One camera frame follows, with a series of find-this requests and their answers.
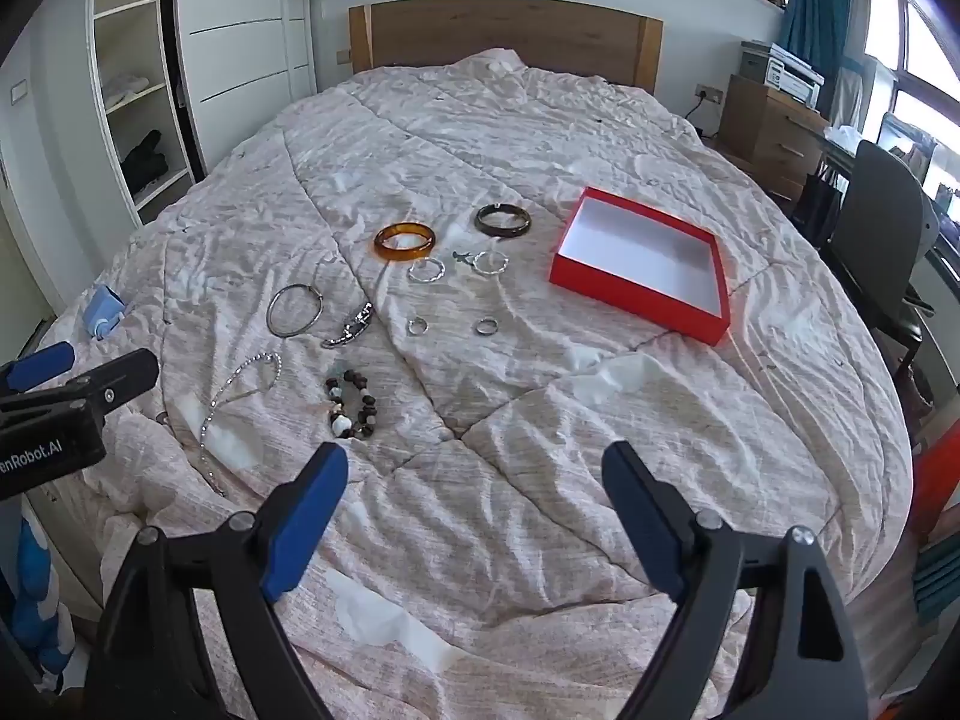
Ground small blue box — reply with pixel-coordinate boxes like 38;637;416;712
81;285;127;340

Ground amber bangle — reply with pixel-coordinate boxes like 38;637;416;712
373;221;437;265

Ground blue and white plush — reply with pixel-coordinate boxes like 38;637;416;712
11;502;76;695

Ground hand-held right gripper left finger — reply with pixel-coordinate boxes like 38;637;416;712
82;442;350;720

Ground folded dark clothes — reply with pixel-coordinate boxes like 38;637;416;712
120;130;170;185

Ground white printer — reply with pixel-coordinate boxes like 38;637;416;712
739;40;824;107

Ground red shallow box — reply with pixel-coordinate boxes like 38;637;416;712
549;186;732;347

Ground thin silver bangle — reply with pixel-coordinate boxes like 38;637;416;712
267;283;326;338

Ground wooden dresser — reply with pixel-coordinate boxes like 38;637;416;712
712;73;830;203

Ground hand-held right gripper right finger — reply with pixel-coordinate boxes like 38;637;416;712
602;442;878;720

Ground long teal curtain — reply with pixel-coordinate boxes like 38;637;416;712
776;0;856;117

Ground silver chain necklace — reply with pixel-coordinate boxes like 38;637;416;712
198;350;284;497

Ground folded white clothes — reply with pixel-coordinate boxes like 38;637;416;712
101;73;155;107

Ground silver clasp bracelet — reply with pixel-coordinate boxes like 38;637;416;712
322;301;374;350

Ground dark bag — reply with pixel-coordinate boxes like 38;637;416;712
793;171;845;242

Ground white wardrobe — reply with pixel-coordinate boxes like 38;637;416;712
86;0;316;230

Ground brown and white beaded bracelet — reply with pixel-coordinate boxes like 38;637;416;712
324;368;377;440

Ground wooden headboard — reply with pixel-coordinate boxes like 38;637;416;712
349;0;665;95

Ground dark brown bangle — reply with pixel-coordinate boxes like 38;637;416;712
474;202;533;238

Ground window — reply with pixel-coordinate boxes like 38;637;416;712
862;0;960;196

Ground grey office chair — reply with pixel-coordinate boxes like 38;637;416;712
825;139;938;350

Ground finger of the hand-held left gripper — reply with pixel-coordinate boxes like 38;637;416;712
0;341;76;395
0;349;158;428

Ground red object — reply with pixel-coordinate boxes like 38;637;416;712
909;431;960;545

